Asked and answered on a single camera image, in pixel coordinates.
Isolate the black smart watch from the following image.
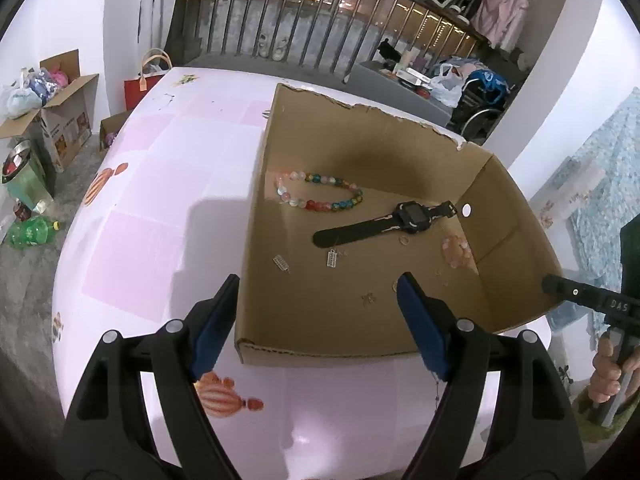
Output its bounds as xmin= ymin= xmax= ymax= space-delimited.
xmin=312 ymin=200 xmax=460 ymax=249

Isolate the blue cloth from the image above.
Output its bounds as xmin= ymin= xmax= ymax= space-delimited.
xmin=470 ymin=71 xmax=509 ymax=101

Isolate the wheelchair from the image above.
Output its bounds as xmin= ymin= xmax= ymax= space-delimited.
xmin=450 ymin=71 xmax=516 ymax=142

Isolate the printed cardboard carton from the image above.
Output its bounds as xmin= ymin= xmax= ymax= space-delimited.
xmin=0 ymin=50 xmax=101 ymax=174

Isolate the flat white box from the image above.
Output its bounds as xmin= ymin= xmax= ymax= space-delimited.
xmin=397 ymin=67 xmax=434 ymax=86

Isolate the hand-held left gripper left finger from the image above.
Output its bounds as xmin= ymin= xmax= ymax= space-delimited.
xmin=59 ymin=273 xmax=242 ymax=480

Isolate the hanging pink jacket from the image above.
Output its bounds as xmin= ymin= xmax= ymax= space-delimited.
xmin=470 ymin=0 xmax=532 ymax=52

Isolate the green plastic bottle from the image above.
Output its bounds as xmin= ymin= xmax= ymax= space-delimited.
xmin=7 ymin=215 xmax=66 ymax=250

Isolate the red shopping bag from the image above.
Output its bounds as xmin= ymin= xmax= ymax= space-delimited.
xmin=123 ymin=48 xmax=174 ymax=111

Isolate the grey cabinet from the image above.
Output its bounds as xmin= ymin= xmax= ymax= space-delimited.
xmin=346 ymin=60 xmax=457 ymax=129

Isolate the multicolour bead bracelet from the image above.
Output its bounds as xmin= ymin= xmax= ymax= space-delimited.
xmin=274 ymin=170 xmax=365 ymax=214

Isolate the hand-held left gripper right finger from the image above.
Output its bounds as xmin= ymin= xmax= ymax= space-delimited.
xmin=396 ymin=272 xmax=587 ymax=480

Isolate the metal balcony railing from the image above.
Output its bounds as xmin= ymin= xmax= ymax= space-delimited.
xmin=172 ymin=0 xmax=494 ymax=87

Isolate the green paper bag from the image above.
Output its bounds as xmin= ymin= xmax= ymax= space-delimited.
xmin=5 ymin=159 xmax=55 ymax=212

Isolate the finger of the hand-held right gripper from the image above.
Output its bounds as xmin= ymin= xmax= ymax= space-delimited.
xmin=541 ymin=273 xmax=604 ymax=309

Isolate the person's right hand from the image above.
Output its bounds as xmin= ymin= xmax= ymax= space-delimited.
xmin=589 ymin=332 xmax=624 ymax=404

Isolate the torn cardboard box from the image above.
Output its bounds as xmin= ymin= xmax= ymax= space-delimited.
xmin=234 ymin=82 xmax=565 ymax=367

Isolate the white blue plastic bag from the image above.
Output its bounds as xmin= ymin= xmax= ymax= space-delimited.
xmin=5 ymin=71 xmax=45 ymax=119

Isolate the orange bead bracelet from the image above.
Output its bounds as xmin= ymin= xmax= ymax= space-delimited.
xmin=441 ymin=234 xmax=477 ymax=270

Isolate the pink plastic bag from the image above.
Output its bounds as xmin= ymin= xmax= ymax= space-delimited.
xmin=44 ymin=65 xmax=70 ymax=89

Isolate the small brown cardboard box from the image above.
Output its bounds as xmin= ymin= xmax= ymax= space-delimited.
xmin=99 ymin=110 xmax=135 ymax=152

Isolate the blue patterned blanket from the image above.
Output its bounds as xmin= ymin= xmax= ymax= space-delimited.
xmin=550 ymin=95 xmax=640 ymax=342

